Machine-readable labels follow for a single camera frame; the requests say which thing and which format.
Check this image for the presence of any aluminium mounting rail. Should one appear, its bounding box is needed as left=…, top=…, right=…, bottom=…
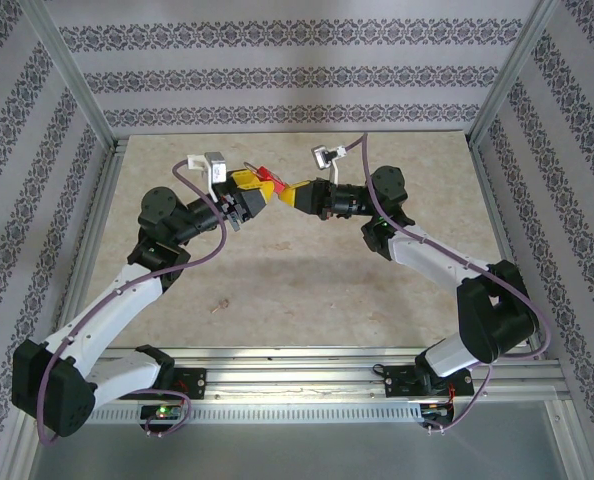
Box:
left=24, top=344, right=573, bottom=406

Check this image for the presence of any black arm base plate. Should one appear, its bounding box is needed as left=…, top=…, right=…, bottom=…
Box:
left=382, top=363, right=474, bottom=400
left=169, top=367, right=208, bottom=401

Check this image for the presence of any purple cable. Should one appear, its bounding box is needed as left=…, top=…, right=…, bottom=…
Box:
left=36, top=158, right=228, bottom=446
left=341, top=132, right=553, bottom=435

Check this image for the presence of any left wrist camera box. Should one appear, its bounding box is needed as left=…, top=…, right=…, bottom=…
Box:
left=186, top=151, right=229, bottom=197

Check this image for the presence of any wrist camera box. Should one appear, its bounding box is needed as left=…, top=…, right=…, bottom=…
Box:
left=186, top=151, right=229, bottom=197
left=310, top=143, right=351, bottom=186

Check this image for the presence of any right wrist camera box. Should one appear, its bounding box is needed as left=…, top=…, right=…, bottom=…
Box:
left=310, top=143, right=351, bottom=186

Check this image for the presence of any small circuit board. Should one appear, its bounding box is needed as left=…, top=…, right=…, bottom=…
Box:
left=140, top=404, right=184, bottom=426
left=420, top=403, right=456, bottom=424

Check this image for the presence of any red safety padlock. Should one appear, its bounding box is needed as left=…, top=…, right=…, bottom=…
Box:
left=243, top=160, right=281, bottom=186

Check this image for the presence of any grey metal sheet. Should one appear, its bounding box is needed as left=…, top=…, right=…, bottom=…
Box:
left=26, top=422, right=571, bottom=480

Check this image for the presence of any aluminium frame post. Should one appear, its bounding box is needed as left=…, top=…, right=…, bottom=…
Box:
left=469, top=0, right=568, bottom=149
left=21, top=0, right=118, bottom=151

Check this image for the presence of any aluminium side rail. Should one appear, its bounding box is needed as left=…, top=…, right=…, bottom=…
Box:
left=469, top=139, right=546, bottom=359
left=49, top=139, right=128, bottom=364

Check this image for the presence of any perforated metal cable duct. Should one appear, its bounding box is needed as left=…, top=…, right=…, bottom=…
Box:
left=84, top=403, right=426, bottom=424

